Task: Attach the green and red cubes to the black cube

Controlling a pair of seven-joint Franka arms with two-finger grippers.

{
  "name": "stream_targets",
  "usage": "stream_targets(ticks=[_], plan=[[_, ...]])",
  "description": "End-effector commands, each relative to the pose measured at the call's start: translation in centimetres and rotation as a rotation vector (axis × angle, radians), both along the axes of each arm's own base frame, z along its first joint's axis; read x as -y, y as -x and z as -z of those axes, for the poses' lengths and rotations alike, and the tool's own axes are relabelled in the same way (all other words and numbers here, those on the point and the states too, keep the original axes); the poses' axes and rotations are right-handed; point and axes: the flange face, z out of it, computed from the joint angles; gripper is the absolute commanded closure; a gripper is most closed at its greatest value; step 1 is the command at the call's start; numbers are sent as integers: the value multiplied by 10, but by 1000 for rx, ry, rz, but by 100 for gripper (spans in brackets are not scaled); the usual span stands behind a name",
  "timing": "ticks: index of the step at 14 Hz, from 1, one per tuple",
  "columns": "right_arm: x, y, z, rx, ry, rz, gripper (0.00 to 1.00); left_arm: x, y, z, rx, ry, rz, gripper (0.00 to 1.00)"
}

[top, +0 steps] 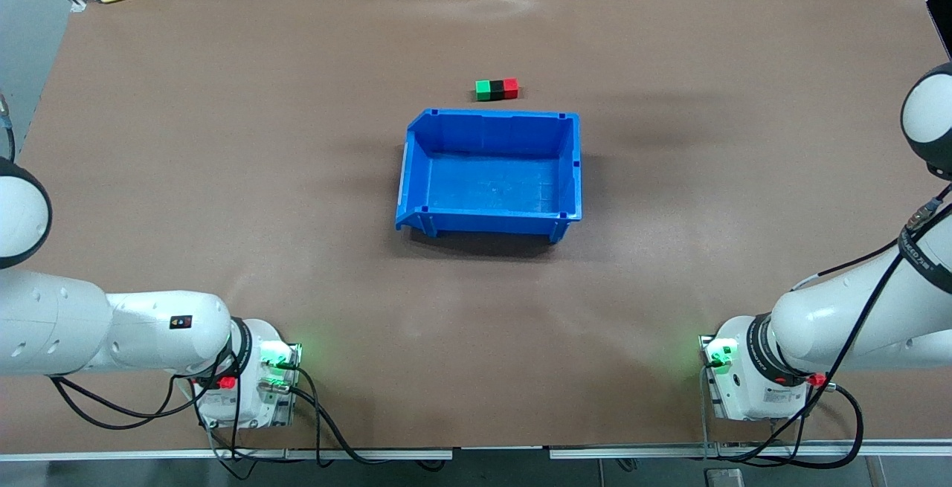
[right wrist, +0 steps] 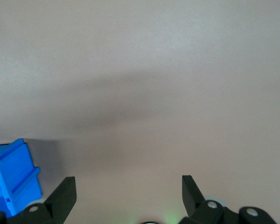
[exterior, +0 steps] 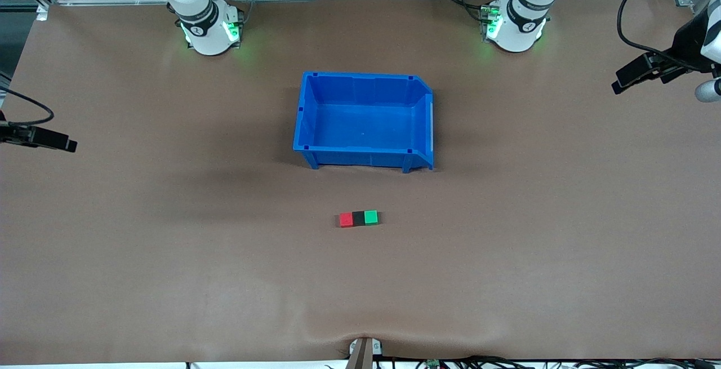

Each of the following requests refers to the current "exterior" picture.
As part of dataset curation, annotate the fabric table cover mat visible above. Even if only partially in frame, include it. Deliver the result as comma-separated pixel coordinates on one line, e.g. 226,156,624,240
0,0,721,365

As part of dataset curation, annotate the blue plastic storage bin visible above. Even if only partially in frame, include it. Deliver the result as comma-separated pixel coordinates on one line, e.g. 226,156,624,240
292,72,435,174

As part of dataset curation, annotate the metal table edge clamp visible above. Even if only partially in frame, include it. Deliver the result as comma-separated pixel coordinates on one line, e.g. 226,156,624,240
348,336,384,369

